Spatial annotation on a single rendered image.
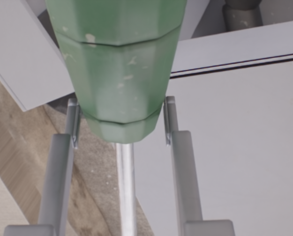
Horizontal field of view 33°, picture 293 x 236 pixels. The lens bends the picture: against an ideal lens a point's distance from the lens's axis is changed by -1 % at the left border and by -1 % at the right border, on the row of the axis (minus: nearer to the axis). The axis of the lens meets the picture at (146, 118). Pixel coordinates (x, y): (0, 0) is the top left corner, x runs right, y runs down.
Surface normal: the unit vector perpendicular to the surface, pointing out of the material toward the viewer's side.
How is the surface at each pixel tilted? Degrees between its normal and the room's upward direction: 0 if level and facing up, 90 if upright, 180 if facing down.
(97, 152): 0
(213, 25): 90
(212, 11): 90
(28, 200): 90
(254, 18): 46
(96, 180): 0
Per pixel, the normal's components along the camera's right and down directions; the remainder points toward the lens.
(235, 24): -0.61, 0.37
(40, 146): 0.86, -0.15
